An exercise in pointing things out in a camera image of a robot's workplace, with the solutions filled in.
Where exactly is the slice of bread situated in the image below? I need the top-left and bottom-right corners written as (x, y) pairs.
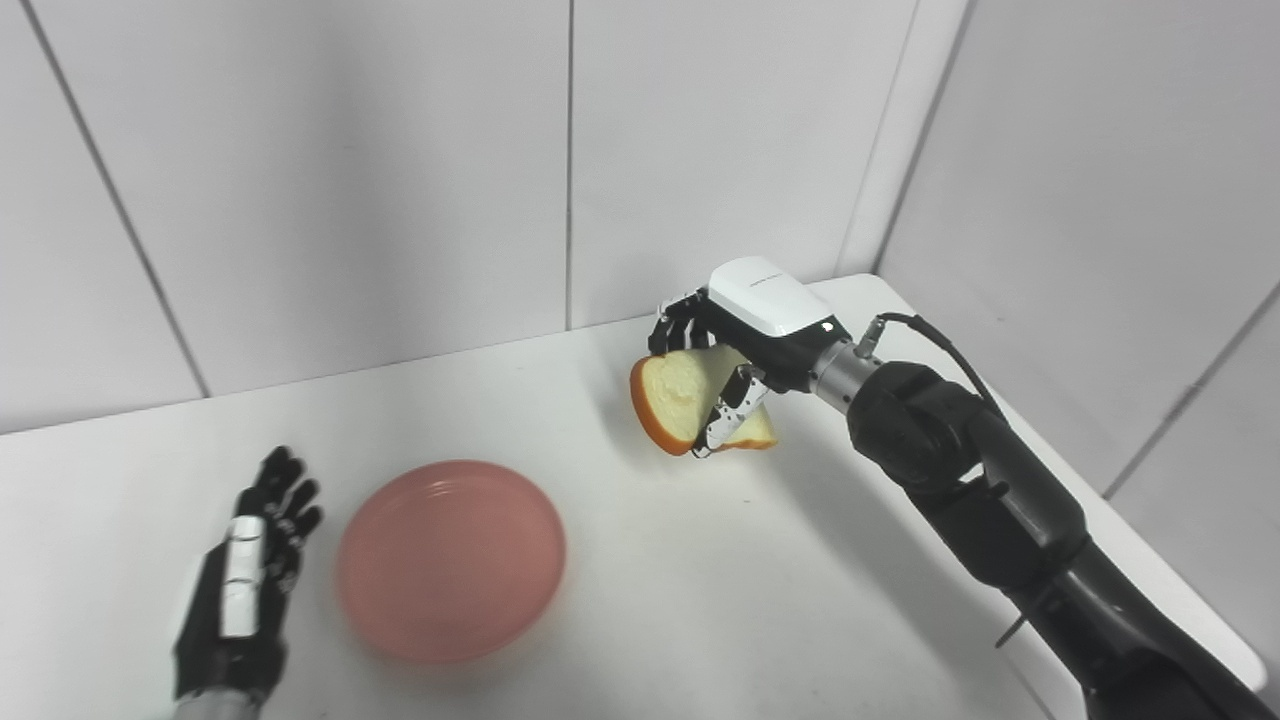
top-left (629, 344), bottom-right (779, 457)

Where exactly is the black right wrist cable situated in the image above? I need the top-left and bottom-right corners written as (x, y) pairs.
top-left (853, 312), bottom-right (1011, 426)

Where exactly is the pink round plate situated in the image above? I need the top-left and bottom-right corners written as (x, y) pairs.
top-left (335, 459), bottom-right (568, 665)

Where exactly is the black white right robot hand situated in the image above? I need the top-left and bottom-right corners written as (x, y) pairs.
top-left (647, 256), bottom-right (852, 460)

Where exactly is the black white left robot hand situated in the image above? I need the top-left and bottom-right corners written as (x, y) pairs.
top-left (172, 446), bottom-right (326, 707)

